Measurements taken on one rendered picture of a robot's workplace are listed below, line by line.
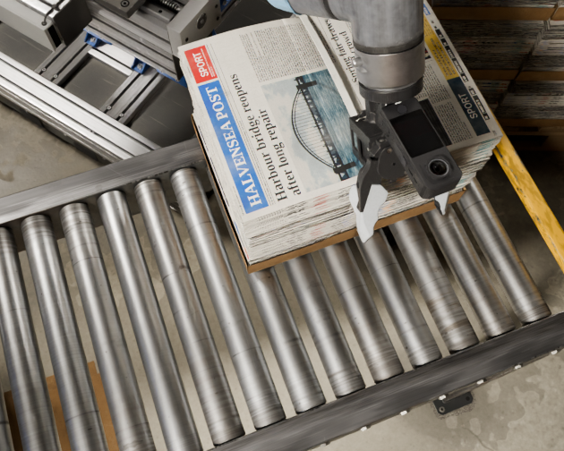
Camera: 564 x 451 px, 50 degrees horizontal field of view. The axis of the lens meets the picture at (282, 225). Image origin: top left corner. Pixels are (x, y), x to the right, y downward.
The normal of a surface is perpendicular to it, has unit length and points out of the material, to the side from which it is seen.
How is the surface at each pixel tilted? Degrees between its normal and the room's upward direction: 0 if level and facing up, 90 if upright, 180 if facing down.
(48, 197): 0
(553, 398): 0
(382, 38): 65
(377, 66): 70
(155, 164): 0
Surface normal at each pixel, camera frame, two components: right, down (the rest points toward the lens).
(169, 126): 0.02, -0.39
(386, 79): -0.24, 0.63
